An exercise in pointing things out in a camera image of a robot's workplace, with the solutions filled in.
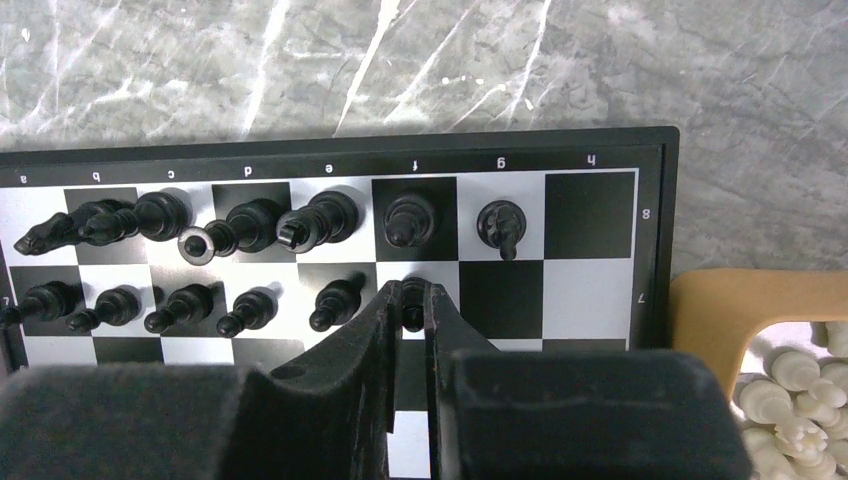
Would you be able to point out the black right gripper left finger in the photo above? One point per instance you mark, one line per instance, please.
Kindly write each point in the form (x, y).
(325, 414)

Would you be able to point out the black chess piece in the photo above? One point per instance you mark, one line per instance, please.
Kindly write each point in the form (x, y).
(62, 229)

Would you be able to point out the white chess pieces pile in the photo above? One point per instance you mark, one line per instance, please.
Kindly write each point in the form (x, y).
(790, 400)

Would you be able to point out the black white chessboard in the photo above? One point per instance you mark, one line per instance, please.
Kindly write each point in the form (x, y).
(591, 271)

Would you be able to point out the yellow tray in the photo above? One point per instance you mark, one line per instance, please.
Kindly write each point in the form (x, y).
(715, 313)

